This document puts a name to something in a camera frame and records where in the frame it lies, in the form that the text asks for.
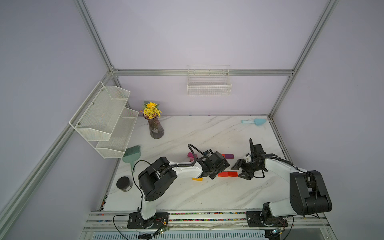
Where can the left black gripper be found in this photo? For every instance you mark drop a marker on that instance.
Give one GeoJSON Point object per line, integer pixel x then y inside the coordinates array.
{"type": "Point", "coordinates": [222, 166]}

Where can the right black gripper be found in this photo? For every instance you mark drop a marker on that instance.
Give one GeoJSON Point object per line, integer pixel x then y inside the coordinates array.
{"type": "Point", "coordinates": [240, 163]}

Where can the red block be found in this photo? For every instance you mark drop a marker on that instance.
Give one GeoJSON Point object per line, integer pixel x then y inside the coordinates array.
{"type": "Point", "coordinates": [223, 174]}
{"type": "Point", "coordinates": [232, 174]}

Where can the orange block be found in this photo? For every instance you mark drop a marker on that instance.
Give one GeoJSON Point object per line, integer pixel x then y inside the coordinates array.
{"type": "Point", "coordinates": [197, 179]}

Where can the magenta block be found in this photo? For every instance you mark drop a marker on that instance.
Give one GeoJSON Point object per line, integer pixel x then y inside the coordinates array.
{"type": "Point", "coordinates": [192, 156]}

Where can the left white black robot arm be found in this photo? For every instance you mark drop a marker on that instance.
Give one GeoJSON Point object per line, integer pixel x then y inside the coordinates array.
{"type": "Point", "coordinates": [156, 179]}

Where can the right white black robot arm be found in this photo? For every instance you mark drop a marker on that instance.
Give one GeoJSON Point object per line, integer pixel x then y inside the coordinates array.
{"type": "Point", "coordinates": [308, 194]}

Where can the teal scoop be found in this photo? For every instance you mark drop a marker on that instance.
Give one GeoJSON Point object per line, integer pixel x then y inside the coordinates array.
{"type": "Point", "coordinates": [257, 122]}

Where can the dark glass vase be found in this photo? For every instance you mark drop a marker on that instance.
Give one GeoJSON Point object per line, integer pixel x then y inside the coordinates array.
{"type": "Point", "coordinates": [156, 129]}

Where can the yellow flower bouquet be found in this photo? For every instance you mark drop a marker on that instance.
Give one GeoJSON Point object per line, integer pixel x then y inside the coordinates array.
{"type": "Point", "coordinates": [151, 110]}

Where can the black round cylinder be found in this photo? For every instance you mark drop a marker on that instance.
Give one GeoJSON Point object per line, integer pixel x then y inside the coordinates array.
{"type": "Point", "coordinates": [124, 184]}

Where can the lower white mesh shelf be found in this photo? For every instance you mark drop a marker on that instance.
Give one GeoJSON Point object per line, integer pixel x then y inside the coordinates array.
{"type": "Point", "coordinates": [115, 148]}

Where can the white mesh shelf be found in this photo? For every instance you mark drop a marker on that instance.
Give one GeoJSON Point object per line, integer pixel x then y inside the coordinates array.
{"type": "Point", "coordinates": [96, 119]}
{"type": "Point", "coordinates": [115, 148]}

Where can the upper white mesh shelf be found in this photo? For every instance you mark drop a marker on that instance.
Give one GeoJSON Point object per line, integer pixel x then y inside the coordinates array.
{"type": "Point", "coordinates": [96, 119]}

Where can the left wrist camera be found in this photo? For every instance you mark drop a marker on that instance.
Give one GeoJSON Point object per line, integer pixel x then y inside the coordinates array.
{"type": "Point", "coordinates": [208, 153]}

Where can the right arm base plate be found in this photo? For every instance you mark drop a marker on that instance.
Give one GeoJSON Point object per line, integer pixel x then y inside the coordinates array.
{"type": "Point", "coordinates": [258, 219]}

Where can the white wire wall basket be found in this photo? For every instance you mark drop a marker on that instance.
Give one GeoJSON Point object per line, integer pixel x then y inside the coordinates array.
{"type": "Point", "coordinates": [209, 80]}

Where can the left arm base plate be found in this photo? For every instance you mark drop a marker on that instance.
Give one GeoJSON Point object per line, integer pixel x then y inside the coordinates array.
{"type": "Point", "coordinates": [137, 222]}

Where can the aluminium front rail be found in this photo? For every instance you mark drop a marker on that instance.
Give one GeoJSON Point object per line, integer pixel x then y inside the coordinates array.
{"type": "Point", "coordinates": [196, 220]}

